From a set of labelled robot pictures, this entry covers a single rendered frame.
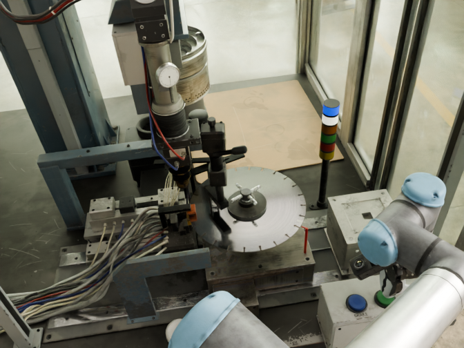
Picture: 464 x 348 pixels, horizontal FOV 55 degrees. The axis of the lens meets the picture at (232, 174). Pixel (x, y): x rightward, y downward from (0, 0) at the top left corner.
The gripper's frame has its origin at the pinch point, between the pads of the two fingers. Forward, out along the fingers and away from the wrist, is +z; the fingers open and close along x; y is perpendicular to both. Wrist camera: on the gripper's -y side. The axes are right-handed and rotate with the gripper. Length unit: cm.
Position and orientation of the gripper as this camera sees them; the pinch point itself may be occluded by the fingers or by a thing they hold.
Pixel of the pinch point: (383, 293)
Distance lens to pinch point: 114.4
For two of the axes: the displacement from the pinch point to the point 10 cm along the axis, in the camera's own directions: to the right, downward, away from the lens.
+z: 0.6, 7.4, 6.7
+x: -1.4, -6.6, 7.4
